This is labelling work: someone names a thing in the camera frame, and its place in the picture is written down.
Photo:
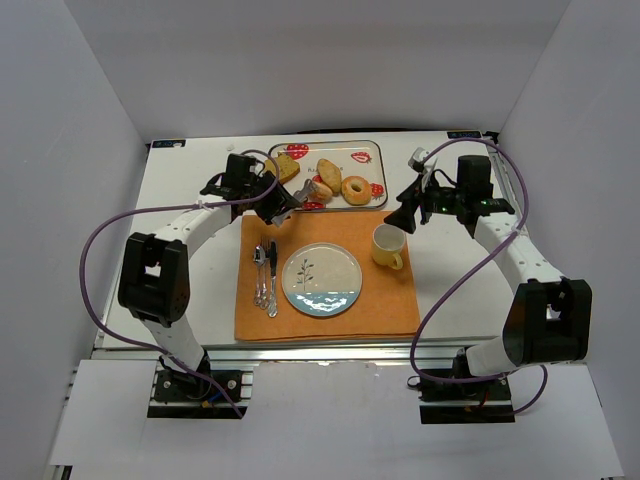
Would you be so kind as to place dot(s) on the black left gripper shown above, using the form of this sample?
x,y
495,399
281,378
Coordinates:
x,y
279,206

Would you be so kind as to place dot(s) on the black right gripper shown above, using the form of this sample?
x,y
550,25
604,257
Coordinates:
x,y
414,203

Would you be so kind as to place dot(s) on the silver serving tongs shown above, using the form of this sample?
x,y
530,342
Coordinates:
x,y
288,203

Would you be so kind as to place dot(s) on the sesame bread roll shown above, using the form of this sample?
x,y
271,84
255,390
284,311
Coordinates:
x,y
321,193

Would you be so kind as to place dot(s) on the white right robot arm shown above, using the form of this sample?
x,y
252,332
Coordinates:
x,y
549,318

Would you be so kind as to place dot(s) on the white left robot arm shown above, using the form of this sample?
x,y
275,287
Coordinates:
x,y
154,283

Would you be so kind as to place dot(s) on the yellow mug white inside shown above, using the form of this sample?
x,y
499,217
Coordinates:
x,y
387,245

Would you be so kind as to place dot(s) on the toast slice with herbs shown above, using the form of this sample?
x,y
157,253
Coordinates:
x,y
287,167

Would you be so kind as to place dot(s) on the sugared bagel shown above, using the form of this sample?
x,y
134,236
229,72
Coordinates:
x,y
356,190

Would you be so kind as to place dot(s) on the strawberry print tray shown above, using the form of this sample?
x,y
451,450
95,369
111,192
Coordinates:
x,y
352,157

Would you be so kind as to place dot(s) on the silver fork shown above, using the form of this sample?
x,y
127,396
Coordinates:
x,y
264,243

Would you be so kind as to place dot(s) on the silver spoon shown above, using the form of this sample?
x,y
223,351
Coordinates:
x,y
259,259

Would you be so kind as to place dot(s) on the long brown pastry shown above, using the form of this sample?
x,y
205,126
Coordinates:
x,y
330,174

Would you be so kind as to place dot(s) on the orange woven placemat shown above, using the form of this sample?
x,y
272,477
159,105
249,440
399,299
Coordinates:
x,y
387,305

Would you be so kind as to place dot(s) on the cream and blue plate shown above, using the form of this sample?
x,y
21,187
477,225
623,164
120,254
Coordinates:
x,y
322,280

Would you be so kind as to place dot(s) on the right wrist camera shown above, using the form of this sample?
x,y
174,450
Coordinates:
x,y
423,163

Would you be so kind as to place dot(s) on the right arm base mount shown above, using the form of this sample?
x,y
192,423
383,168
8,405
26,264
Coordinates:
x,y
458,404

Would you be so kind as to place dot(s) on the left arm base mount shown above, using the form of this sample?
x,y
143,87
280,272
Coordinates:
x,y
177,396

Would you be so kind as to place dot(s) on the aluminium table frame rail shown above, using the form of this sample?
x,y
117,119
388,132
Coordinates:
x,y
305,352

